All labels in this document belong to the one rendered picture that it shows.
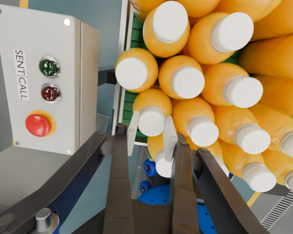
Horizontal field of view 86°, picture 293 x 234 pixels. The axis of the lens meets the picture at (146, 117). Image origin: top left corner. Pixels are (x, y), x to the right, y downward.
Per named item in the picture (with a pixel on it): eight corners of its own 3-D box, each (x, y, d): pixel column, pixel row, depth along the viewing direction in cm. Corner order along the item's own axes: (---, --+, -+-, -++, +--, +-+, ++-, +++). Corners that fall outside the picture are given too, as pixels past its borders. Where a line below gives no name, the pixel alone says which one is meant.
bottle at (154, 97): (147, 75, 40) (142, 87, 22) (171, 89, 40) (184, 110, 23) (135, 99, 42) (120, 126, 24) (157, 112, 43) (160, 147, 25)
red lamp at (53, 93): (44, 99, 22) (38, 101, 21) (43, 84, 22) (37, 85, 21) (59, 101, 22) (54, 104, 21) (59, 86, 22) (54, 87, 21)
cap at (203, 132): (210, 113, 23) (215, 117, 21) (215, 135, 24) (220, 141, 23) (184, 120, 24) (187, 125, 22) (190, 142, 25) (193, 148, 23)
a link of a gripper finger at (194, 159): (178, 154, 14) (210, 159, 14) (173, 130, 19) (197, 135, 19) (174, 167, 15) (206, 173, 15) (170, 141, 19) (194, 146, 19)
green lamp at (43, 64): (43, 74, 21) (36, 75, 20) (41, 57, 21) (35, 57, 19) (58, 77, 21) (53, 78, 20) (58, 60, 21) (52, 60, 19)
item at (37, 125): (30, 132, 24) (25, 135, 23) (28, 110, 23) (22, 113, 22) (54, 135, 24) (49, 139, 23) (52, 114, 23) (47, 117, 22)
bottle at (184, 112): (190, 83, 40) (220, 100, 22) (197, 108, 42) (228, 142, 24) (164, 91, 41) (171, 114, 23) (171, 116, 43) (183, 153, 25)
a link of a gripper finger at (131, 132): (131, 156, 16) (124, 155, 16) (136, 129, 23) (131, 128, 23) (135, 131, 15) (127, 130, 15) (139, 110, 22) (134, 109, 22)
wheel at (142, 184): (146, 202, 43) (151, 199, 44) (148, 189, 41) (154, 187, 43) (137, 190, 46) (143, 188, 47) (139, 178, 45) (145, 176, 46)
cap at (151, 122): (146, 101, 23) (146, 104, 21) (169, 113, 23) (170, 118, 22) (134, 123, 24) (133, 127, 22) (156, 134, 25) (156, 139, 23)
